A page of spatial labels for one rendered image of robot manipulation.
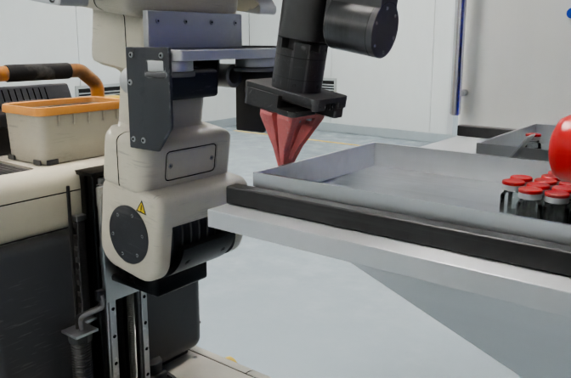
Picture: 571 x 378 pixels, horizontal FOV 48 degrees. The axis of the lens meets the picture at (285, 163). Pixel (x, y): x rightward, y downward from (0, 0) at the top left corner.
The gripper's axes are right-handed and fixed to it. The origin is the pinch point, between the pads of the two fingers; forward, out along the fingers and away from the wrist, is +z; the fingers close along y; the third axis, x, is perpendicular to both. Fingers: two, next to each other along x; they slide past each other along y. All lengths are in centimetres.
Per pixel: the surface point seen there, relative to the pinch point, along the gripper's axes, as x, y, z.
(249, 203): -8.4, 2.1, 2.4
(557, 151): -20.6, 33.3, -14.2
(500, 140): 35.9, 12.9, -1.6
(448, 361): 129, -15, 96
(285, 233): -11.4, 9.3, 2.4
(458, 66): 84, -15, -5
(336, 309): 141, -66, 105
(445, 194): 9.2, 16.4, 0.3
